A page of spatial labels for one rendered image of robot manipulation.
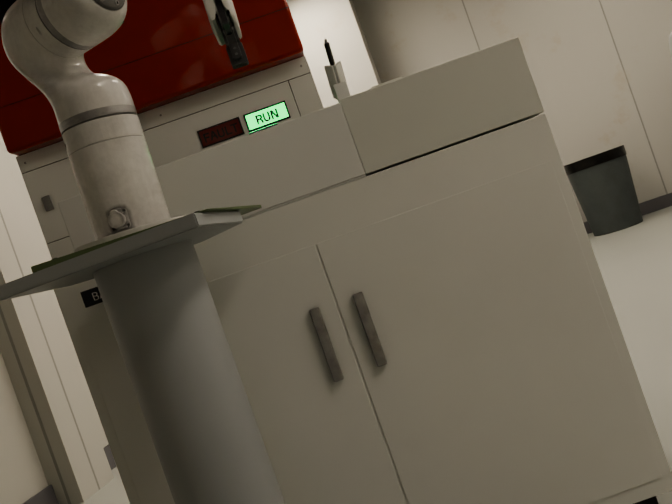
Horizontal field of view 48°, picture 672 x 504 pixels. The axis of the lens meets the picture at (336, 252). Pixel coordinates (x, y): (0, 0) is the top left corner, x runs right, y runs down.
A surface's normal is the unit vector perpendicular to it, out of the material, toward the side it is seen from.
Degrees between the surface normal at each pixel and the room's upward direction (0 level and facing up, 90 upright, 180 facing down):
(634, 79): 90
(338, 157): 90
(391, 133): 90
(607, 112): 90
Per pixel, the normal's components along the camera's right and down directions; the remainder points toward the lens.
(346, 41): -0.17, 0.07
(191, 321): 0.59, -0.20
